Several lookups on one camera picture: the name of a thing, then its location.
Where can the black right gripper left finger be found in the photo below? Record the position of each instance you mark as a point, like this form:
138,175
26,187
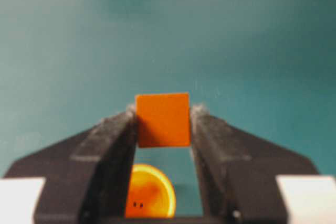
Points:
86,176

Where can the orange square block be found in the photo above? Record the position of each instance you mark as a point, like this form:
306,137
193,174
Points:
163,120

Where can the orange round disc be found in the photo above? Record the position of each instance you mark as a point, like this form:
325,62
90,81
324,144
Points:
151,194

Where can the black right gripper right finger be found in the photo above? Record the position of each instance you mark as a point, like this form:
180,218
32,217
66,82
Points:
237,171

